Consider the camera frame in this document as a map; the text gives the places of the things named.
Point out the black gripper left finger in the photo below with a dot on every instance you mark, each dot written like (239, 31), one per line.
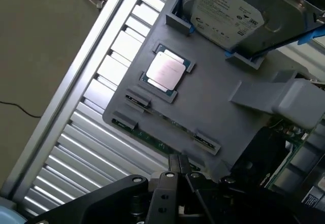
(164, 193)

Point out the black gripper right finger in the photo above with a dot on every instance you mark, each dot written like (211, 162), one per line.
(193, 183)

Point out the green RAM stick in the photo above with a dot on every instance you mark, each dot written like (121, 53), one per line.
(135, 100)

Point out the green circuit board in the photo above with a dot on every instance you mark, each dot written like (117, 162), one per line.
(256, 147)

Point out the grey parts rack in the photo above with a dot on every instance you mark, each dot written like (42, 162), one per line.
(203, 102)

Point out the silver CPU chip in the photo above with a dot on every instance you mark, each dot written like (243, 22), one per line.
(166, 70)

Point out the silver hard disk drive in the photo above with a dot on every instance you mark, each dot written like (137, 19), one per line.
(312, 34)
(228, 8)

